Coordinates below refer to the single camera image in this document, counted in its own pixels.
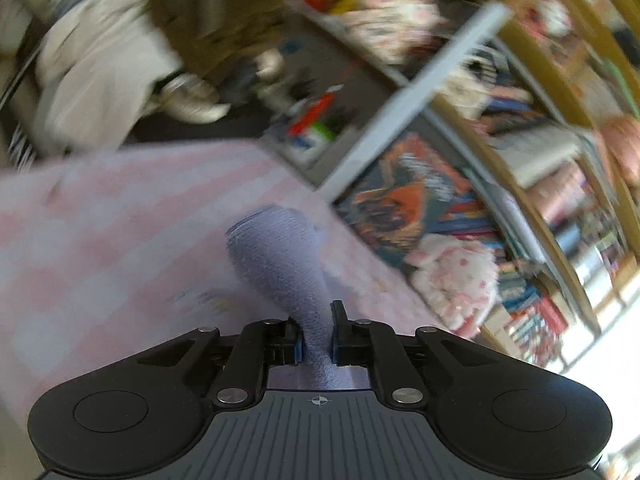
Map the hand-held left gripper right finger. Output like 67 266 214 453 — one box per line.
330 300 497 406

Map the pink checkered tablecloth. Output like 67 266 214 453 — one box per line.
0 140 453 421

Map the row of colourful books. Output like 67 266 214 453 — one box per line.
465 105 640 368

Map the white pink plush bunny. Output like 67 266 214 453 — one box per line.
404 232 502 337

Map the wooden bookshelf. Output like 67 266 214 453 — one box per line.
270 0 640 376

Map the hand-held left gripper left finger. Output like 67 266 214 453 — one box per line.
134 317 305 409

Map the large illustrated book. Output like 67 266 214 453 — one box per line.
337 132 483 267

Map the lavender knit garment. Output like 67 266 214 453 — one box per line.
225 204 372 392

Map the pile of white clothing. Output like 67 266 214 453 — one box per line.
32 0 187 157

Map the white shelf post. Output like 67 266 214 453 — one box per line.
317 2 513 203

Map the box of colourful toys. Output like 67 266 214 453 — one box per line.
262 82 363 168

